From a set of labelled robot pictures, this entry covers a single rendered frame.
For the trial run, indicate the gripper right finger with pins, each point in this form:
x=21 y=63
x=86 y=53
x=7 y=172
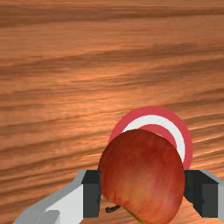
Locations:
x=205 y=194

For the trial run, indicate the red apple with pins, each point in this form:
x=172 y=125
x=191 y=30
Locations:
x=143 y=178

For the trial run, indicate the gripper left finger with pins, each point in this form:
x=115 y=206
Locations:
x=74 y=201

